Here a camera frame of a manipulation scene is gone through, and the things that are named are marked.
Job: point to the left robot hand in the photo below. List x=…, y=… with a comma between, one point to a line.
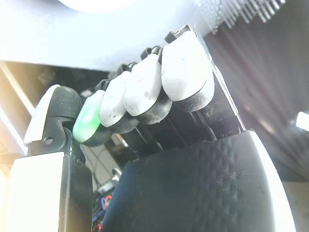
x=193, y=183

